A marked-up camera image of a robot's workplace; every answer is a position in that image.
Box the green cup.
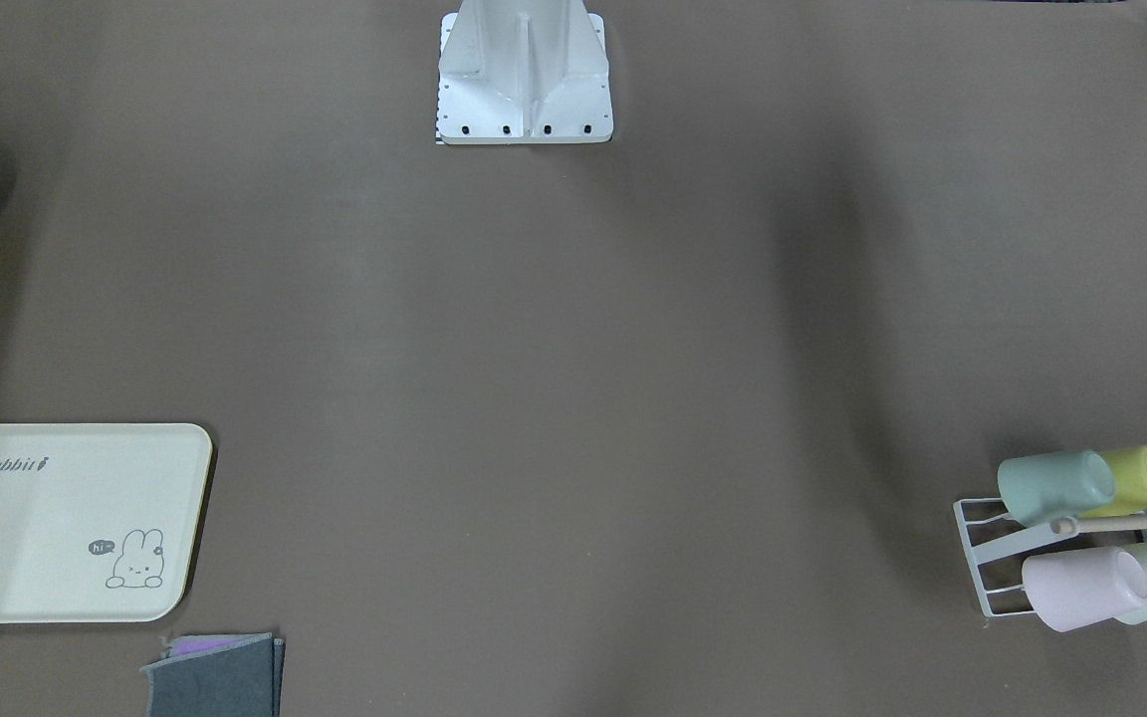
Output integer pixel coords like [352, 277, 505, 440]
[997, 450, 1116, 527]

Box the wooden rack handle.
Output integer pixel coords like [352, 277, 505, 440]
[1048, 514, 1147, 536]

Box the purple folded cloth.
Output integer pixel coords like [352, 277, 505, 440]
[163, 636, 245, 658]

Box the pink cup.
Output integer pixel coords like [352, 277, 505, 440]
[1023, 548, 1147, 632]

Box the white wire cup rack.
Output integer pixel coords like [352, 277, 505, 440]
[952, 498, 1079, 619]

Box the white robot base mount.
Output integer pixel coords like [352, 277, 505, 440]
[434, 1, 614, 145]

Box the cream rabbit tray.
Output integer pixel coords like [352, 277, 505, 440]
[0, 423, 213, 623]

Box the grey folded cloth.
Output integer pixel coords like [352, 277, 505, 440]
[141, 632, 284, 716]

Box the yellow cup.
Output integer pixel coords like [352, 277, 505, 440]
[1080, 445, 1147, 519]

